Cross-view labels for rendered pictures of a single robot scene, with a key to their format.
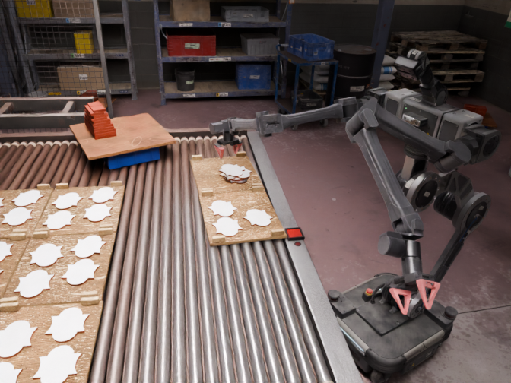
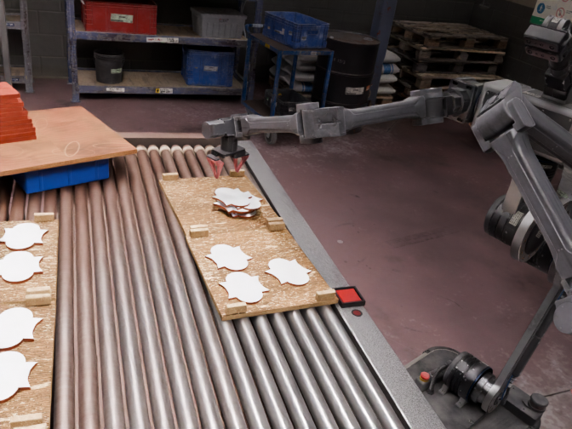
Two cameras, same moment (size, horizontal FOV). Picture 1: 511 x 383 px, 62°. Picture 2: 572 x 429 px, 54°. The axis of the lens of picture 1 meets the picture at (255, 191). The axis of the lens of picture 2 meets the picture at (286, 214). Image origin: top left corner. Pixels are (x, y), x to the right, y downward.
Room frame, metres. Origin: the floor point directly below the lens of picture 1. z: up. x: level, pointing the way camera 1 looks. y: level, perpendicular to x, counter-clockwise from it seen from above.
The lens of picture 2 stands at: (0.28, 0.31, 1.90)
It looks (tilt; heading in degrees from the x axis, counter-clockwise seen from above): 28 degrees down; 348
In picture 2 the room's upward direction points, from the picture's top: 9 degrees clockwise
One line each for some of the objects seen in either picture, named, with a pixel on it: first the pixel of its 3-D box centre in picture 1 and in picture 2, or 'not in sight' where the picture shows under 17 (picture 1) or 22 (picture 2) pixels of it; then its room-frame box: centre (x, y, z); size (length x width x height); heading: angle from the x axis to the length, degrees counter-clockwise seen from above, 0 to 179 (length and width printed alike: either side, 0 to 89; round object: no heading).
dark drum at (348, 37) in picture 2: (348, 82); (342, 82); (5.70, -1.20, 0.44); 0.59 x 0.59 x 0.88
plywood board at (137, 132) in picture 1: (121, 134); (43, 136); (2.35, 0.83, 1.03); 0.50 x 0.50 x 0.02; 33
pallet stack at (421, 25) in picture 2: (431, 64); (440, 65); (6.92, -2.73, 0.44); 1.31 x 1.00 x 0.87; 104
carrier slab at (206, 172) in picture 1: (225, 174); (219, 203); (2.10, 0.17, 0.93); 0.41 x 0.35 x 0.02; 16
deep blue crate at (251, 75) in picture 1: (252, 73); (207, 63); (6.35, 0.12, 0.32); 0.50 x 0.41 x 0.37; 100
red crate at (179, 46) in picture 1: (190, 42); (118, 14); (6.12, 1.00, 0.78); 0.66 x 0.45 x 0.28; 104
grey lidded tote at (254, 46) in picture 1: (258, 44); (217, 23); (6.32, 0.04, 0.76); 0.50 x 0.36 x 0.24; 110
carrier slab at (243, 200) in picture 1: (239, 215); (257, 267); (1.69, 0.07, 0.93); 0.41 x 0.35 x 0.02; 15
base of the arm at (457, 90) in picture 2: (366, 106); (453, 102); (1.85, -0.48, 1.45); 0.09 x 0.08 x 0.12; 34
